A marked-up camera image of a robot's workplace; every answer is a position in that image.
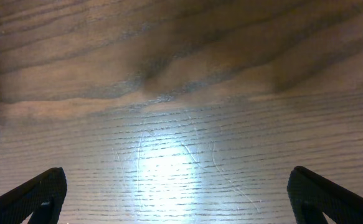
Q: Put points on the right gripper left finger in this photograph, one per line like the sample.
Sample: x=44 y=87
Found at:
x=39 y=200

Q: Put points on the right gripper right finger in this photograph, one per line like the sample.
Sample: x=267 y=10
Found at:
x=314 y=198

